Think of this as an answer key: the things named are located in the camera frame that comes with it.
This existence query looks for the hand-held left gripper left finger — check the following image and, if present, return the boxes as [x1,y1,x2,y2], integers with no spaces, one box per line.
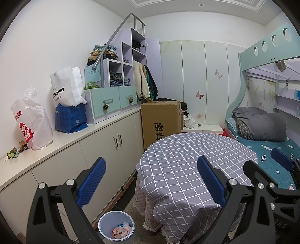
[27,157,106,244]

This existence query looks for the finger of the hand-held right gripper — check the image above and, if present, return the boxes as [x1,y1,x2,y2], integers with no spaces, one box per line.
[270,148,300,186]
[243,160,283,195]

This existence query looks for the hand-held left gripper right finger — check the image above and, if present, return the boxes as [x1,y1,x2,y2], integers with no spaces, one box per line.
[197,155,275,244]

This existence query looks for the light blue trash bin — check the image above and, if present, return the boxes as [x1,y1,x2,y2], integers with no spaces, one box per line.
[98,210,136,240]

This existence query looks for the pink wrapper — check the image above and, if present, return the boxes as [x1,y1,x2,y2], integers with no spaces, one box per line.
[112,222,132,238]

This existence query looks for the teal candy print bedsheet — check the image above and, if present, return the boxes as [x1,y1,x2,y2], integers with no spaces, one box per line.
[225,117,300,190]

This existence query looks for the grey checked tablecloth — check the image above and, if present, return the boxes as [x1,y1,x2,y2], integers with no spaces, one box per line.
[136,132,259,237]

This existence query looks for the white low cabinet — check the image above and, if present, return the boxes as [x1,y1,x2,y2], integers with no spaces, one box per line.
[0,107,144,226]

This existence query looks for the grey quilt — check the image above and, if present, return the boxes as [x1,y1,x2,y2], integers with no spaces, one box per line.
[232,107,287,142]

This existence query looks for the white board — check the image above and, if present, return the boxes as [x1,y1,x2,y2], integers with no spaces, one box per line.
[181,124,224,134]

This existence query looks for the small white plastic bag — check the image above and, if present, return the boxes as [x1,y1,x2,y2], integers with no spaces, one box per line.
[184,114,195,129]

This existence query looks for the pink fringed table skirt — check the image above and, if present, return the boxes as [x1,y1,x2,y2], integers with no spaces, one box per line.
[133,174,164,238]

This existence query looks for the blue bag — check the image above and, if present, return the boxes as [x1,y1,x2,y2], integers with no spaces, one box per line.
[55,103,88,134]

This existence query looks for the brown cardboard box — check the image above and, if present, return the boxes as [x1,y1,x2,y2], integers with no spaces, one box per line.
[141,100,184,149]

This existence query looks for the black clothes pile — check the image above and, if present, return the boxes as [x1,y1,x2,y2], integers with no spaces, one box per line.
[156,97,188,116]

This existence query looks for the white plastic bag red print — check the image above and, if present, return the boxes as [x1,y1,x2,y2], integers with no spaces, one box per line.
[10,86,54,151]

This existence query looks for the teal drawer unit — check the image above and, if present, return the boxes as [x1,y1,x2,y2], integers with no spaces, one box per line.
[84,86,138,125]

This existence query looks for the green toy plant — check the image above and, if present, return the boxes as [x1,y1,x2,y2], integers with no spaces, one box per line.
[84,81,100,91]

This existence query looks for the white paper shopping bag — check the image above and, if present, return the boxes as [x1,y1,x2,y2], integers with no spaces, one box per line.
[50,66,87,107]

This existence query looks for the folded jeans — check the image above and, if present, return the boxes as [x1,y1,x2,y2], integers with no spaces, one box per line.
[109,72,132,87]

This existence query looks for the dark hanging jacket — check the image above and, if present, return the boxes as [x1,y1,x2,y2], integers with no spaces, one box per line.
[144,64,158,100]

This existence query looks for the white wardrobe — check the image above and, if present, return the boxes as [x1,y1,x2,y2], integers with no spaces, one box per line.
[159,40,246,132]

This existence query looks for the beige hanging jacket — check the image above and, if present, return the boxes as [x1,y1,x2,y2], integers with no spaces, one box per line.
[133,60,150,100]

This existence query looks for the purple cubby shelf unit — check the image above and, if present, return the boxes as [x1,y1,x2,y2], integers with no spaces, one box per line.
[101,28,162,101]

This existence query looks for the stack of folded clothes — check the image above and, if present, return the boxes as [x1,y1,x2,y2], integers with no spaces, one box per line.
[87,44,119,66]

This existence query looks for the grey metal handrail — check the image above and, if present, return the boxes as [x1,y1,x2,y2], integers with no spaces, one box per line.
[92,13,146,88]

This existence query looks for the teal bunk bed frame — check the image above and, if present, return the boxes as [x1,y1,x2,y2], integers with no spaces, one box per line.
[224,22,300,141]

